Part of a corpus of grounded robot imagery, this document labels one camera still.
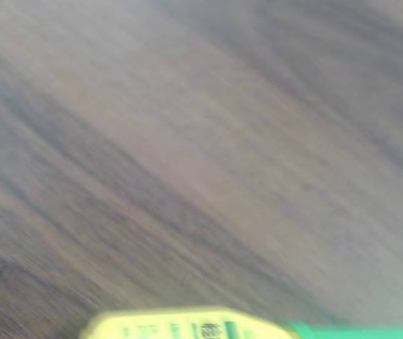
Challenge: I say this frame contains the yellow highlighter with green cap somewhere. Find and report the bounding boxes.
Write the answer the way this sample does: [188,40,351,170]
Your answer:
[79,305,403,339]

